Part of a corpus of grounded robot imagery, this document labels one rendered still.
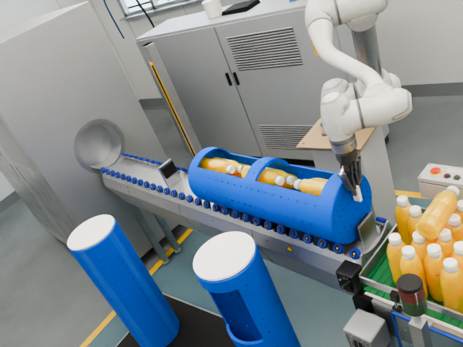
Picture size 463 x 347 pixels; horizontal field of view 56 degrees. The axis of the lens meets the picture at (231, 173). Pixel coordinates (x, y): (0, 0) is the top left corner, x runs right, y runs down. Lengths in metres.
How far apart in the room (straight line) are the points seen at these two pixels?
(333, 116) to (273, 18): 2.08
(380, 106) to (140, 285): 1.70
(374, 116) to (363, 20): 0.54
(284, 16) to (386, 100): 2.03
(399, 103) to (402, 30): 3.08
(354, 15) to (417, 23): 2.63
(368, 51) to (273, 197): 0.78
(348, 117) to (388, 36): 3.17
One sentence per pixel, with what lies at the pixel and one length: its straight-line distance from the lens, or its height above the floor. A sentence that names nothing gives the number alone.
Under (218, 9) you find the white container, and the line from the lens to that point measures 4.06.
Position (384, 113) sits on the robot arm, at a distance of 1.49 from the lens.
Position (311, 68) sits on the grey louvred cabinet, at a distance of 3.49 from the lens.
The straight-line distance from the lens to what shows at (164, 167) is 2.63.
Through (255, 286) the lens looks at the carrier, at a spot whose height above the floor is 0.92.
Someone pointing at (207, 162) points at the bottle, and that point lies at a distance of 2.19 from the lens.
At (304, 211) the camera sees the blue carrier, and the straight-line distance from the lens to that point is 1.71.
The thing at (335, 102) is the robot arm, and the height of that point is 1.56.
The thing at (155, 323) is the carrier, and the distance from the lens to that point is 2.77.
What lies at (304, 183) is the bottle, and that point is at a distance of 1.77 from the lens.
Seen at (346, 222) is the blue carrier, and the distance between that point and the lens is 1.73.
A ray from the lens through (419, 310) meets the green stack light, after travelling 1.28.
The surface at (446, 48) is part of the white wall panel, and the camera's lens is 4.52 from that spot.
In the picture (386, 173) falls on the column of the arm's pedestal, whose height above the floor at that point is 0.65.
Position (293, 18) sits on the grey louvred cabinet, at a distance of 3.39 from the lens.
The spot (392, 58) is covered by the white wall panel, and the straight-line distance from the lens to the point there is 4.69.
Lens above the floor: 2.19
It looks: 30 degrees down
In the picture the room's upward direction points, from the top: 23 degrees counter-clockwise
